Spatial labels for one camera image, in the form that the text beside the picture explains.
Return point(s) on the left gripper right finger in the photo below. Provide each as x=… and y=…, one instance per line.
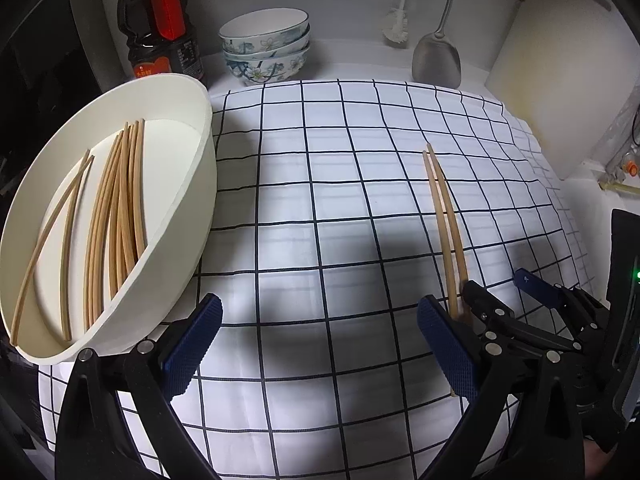
x=486, y=371

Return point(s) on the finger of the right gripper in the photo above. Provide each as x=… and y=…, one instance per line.
x=540, y=284
x=498, y=318

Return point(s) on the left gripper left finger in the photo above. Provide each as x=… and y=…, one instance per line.
x=93, y=439

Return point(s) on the wooden chopstick nine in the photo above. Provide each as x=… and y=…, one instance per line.
x=444, y=219

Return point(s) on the wooden chopstick ten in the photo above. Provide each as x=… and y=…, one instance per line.
x=453, y=257

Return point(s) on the wooden chopstick three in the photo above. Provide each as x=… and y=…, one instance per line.
x=89, y=258

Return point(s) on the cream oval plastic basin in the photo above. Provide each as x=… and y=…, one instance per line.
x=107, y=226

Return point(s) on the wooden chopstick seven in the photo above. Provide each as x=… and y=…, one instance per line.
x=131, y=251

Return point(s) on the wooden chopstick eight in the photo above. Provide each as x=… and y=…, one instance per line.
x=139, y=234

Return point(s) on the wooden chopstick four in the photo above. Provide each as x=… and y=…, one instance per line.
x=99, y=240

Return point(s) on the wooden chopstick six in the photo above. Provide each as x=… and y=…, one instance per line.
x=125, y=261

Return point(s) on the wooden chopstick five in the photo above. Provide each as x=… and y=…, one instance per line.
x=114, y=264

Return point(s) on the white black checkered cloth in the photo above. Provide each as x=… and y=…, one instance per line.
x=323, y=241

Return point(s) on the white cutting board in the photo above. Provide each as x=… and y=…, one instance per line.
x=568, y=68

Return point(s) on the steel spatula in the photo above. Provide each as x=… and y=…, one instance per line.
x=435, y=59

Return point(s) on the white dish brush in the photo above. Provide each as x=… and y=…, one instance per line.
x=394, y=27

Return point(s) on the bottom floral ceramic bowl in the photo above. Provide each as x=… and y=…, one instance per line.
x=265, y=70

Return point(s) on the floral ceramic bowl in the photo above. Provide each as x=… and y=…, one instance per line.
x=265, y=70
x=258, y=30
x=292, y=47

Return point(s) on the middle floral ceramic bowl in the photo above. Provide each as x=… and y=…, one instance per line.
x=292, y=47

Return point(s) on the top floral ceramic bowl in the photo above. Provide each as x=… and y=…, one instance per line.
x=258, y=30

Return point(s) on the dark soy sauce bottle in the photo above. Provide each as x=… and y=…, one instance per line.
x=160, y=37

